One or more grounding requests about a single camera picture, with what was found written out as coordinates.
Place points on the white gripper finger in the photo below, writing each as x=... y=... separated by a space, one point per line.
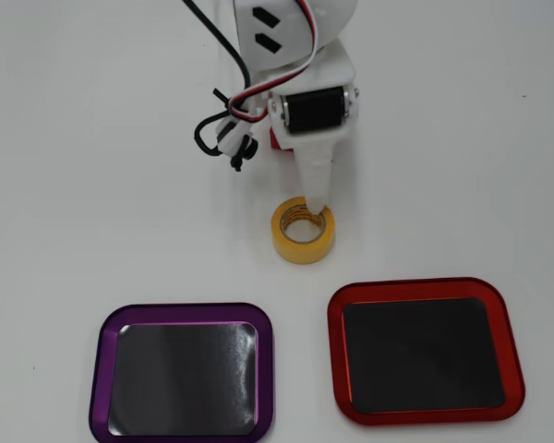
x=316 y=175

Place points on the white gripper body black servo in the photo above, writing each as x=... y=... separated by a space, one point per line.
x=312 y=112

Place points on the yellow tape roll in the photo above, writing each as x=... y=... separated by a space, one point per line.
x=300 y=251

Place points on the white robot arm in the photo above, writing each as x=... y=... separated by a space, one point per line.
x=332 y=18

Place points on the red perforated block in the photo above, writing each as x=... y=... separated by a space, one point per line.
x=281 y=143

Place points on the red metal tray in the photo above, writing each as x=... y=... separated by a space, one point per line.
x=420 y=355

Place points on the purple metal tray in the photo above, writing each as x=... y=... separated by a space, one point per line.
x=184 y=378

